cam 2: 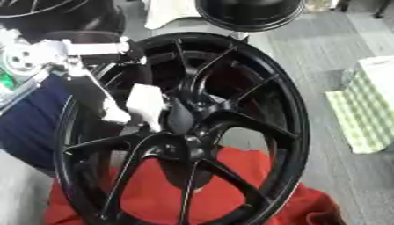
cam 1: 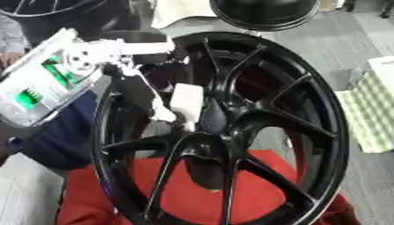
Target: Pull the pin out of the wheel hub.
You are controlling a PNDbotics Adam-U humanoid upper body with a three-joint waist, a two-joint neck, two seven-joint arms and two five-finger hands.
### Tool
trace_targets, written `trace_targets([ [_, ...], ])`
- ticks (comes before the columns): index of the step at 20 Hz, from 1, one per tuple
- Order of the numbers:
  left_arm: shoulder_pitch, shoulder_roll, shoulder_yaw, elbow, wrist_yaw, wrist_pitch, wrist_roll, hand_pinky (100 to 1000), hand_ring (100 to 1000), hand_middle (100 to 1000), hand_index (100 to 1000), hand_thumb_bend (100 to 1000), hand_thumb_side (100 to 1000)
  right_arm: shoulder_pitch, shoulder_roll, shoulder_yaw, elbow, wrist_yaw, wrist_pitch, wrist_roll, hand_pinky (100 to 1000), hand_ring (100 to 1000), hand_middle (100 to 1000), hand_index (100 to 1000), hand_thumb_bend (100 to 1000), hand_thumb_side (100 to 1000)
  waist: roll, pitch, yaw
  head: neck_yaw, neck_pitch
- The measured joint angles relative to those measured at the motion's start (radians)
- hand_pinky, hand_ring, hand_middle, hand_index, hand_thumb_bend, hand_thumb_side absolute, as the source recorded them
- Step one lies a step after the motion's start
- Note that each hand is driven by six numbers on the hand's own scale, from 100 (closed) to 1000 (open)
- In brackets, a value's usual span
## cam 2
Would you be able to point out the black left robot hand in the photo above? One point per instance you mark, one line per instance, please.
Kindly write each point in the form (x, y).
(87, 85)

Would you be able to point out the black spoked wheel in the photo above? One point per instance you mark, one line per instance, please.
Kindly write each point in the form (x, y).
(241, 117)

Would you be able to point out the black round object white lines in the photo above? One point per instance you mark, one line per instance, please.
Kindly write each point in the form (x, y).
(51, 17)

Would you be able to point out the white cloth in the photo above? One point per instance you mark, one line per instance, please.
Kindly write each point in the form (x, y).
(166, 13)

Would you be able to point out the green white checked cloth table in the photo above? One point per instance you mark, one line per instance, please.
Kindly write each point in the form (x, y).
(367, 108)

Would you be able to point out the black chair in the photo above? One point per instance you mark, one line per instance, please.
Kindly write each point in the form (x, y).
(382, 8)

